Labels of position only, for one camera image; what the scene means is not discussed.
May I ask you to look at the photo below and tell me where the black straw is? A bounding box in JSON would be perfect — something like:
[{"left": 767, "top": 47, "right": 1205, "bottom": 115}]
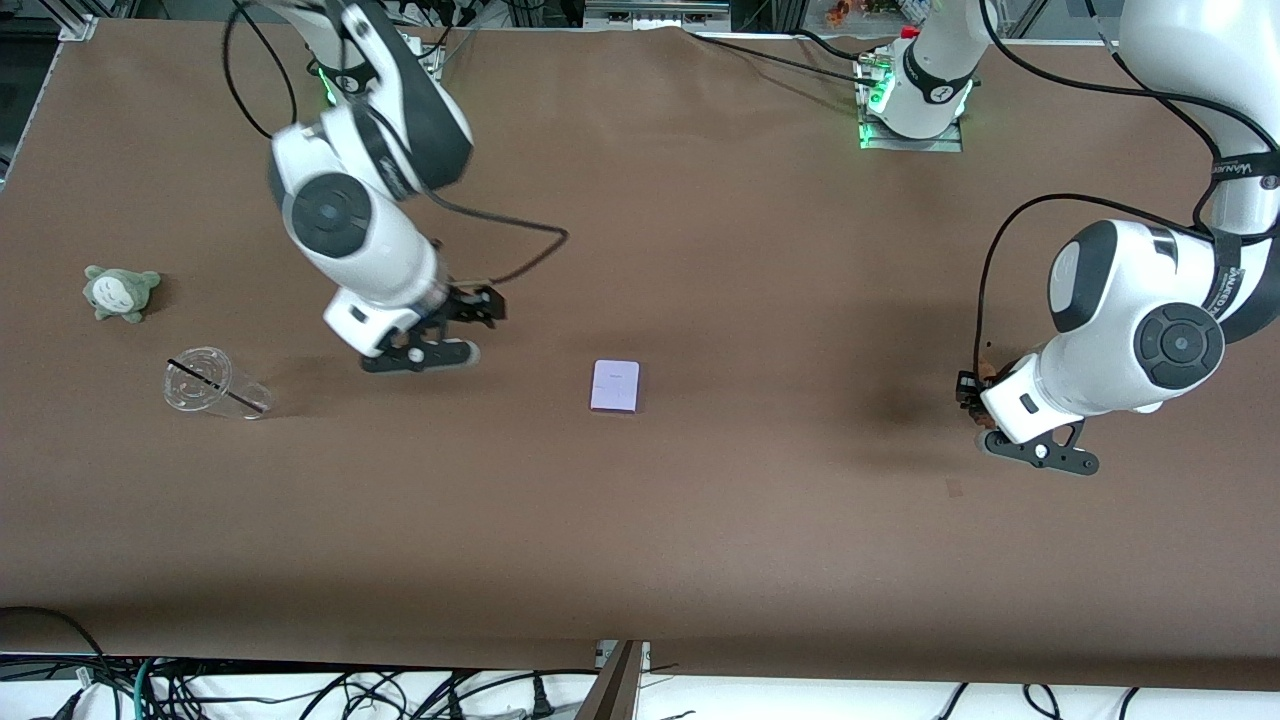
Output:
[{"left": 167, "top": 357, "right": 267, "bottom": 412}]

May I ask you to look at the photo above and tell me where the clear plastic cup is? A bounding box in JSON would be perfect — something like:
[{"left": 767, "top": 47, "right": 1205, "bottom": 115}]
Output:
[{"left": 163, "top": 346, "right": 273, "bottom": 421}]

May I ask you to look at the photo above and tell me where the grey-green plush toy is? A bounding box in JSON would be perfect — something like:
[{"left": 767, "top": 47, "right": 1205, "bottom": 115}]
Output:
[{"left": 83, "top": 265, "right": 162, "bottom": 324}]

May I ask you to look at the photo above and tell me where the grey aluminium beam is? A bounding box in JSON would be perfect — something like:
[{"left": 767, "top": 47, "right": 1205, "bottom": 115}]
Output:
[{"left": 574, "top": 640, "right": 652, "bottom": 720}]

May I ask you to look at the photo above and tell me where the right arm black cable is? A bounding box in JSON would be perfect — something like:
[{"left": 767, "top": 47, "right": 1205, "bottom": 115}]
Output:
[{"left": 221, "top": 0, "right": 572, "bottom": 291}]

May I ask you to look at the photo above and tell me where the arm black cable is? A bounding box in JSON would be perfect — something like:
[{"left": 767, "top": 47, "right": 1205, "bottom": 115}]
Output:
[
  {"left": 974, "top": 0, "right": 1280, "bottom": 393},
  {"left": 221, "top": 0, "right": 572, "bottom": 291}
]

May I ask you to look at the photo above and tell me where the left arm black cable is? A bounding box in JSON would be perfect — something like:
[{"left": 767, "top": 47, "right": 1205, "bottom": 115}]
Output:
[{"left": 974, "top": 0, "right": 1280, "bottom": 393}]

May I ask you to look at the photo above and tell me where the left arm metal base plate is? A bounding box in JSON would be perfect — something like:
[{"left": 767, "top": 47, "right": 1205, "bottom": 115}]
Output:
[{"left": 857, "top": 50, "right": 966, "bottom": 154}]

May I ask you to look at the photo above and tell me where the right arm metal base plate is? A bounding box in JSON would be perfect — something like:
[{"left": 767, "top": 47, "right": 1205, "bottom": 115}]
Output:
[{"left": 395, "top": 32, "right": 443, "bottom": 81}]

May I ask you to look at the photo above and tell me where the short black table cable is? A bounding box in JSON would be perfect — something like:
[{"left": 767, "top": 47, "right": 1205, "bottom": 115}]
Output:
[{"left": 795, "top": 28, "right": 873, "bottom": 63}]

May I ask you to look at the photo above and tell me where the long black table cable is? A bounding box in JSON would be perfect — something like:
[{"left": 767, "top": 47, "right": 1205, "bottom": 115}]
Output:
[{"left": 688, "top": 32, "right": 886, "bottom": 89}]

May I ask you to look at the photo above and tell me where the black plug with cable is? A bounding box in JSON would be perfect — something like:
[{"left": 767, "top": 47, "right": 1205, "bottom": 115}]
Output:
[{"left": 430, "top": 668, "right": 601, "bottom": 720}]

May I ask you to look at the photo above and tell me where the aluminium corner rail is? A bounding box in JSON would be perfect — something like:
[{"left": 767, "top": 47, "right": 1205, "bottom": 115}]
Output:
[{"left": 40, "top": 0, "right": 103, "bottom": 43}]

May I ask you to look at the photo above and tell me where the thick black floor cable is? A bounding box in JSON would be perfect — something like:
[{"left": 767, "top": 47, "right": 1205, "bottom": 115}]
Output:
[{"left": 0, "top": 605, "right": 109, "bottom": 686}]

